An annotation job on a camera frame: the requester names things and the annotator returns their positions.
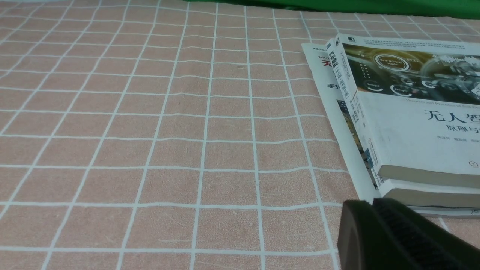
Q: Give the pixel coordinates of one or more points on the white middle book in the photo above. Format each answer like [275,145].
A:
[408,189]

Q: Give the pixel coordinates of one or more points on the white self-driving textbook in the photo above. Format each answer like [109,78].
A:
[420,112]

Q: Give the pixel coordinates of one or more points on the pink checkered tablecloth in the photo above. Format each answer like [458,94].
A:
[173,135]

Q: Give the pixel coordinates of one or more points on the green backdrop cloth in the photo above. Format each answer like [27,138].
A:
[463,9]

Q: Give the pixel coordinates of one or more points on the thin white bottom booklet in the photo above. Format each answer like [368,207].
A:
[425,199]

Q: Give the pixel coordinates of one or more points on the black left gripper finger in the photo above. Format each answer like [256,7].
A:
[387,235]

